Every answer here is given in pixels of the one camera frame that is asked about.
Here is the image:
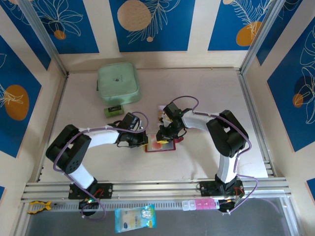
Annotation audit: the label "red leather card holder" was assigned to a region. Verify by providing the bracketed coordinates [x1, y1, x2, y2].
[144, 134, 184, 153]

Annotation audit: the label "card with orange circle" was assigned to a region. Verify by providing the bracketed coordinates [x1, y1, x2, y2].
[147, 136, 163, 151]

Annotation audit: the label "small green box black label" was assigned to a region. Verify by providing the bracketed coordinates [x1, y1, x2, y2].
[103, 104, 124, 118]

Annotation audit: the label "mint green zip pouch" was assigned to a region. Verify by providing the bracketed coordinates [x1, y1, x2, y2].
[95, 61, 142, 105]

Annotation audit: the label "pink white pill organizer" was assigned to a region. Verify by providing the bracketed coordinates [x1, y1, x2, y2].
[182, 199, 220, 211]

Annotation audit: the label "wet wipes packet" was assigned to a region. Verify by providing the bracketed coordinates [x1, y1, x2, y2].
[114, 204, 157, 234]

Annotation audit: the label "grey metal shelf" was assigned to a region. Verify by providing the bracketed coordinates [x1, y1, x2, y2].
[14, 196, 302, 236]

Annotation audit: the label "yellow black pliers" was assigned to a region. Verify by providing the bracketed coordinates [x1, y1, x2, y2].
[27, 200, 59, 215]

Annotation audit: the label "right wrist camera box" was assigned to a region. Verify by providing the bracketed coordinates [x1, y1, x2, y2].
[159, 115, 173, 126]

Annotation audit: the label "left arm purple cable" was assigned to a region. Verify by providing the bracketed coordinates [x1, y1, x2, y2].
[53, 112, 149, 221]

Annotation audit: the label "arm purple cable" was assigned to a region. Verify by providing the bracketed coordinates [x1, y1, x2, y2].
[168, 95, 259, 214]
[53, 112, 149, 221]

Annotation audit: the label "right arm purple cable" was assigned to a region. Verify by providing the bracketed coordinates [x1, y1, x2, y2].
[168, 95, 259, 214]

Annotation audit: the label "aluminium mounting rail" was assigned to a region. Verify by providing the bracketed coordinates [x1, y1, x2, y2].
[21, 177, 292, 211]

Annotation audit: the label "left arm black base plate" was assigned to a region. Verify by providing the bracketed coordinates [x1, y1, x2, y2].
[68, 182, 114, 200]

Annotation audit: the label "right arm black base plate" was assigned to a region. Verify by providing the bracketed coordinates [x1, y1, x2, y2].
[198, 180, 246, 198]

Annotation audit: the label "aluminium side rail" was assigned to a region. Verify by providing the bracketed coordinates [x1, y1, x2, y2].
[237, 71, 275, 177]
[35, 73, 69, 183]

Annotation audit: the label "aluminium frame post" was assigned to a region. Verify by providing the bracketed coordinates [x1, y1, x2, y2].
[239, 0, 283, 75]
[18, 0, 70, 76]

